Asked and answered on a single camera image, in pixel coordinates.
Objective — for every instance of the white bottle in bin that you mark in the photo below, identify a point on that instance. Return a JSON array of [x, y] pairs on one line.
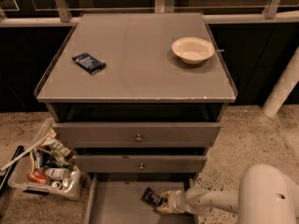
[[57, 173]]

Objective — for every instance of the grey drawer cabinet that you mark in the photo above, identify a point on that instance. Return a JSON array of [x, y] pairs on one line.
[[144, 80]]

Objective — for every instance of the grey drawer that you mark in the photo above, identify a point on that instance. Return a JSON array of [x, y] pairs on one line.
[[137, 134], [139, 163], [117, 199]]

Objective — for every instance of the clear plastic bin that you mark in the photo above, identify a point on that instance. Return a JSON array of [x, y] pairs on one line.
[[48, 167]]

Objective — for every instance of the silver can in bin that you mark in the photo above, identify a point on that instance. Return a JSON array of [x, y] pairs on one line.
[[66, 183]]

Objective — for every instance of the blue snack bar wrapper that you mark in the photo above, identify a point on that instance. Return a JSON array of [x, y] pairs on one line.
[[88, 63]]

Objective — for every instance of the white paper bowl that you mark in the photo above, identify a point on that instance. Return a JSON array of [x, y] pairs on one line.
[[193, 50]]

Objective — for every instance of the orange snack packet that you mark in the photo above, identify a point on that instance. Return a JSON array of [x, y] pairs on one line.
[[38, 177]]

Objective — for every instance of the grey top drawer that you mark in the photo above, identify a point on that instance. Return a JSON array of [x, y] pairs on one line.
[[137, 134]]

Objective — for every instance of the green snack bag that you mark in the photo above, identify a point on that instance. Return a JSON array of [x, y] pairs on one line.
[[64, 158]]

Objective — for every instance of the grey bottom drawer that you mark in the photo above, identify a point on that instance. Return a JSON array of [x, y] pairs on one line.
[[117, 199]]

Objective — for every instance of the white cylindrical post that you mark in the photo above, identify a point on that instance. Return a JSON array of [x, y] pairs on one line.
[[286, 83]]

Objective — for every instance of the grey middle drawer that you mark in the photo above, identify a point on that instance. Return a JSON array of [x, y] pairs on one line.
[[139, 163]]

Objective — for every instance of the black flat object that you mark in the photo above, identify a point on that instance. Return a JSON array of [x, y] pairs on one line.
[[7, 173]]

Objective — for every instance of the chocolate rxbar dark wrapper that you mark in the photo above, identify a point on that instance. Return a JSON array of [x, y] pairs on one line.
[[152, 199]]

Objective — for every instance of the metal railing frame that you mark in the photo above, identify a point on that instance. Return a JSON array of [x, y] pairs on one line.
[[33, 13]]

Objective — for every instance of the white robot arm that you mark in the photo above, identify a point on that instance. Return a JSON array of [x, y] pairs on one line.
[[265, 196]]

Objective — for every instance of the white stick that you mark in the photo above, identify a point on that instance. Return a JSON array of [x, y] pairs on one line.
[[36, 144]]

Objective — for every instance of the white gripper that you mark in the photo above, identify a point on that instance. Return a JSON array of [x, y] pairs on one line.
[[178, 201]]

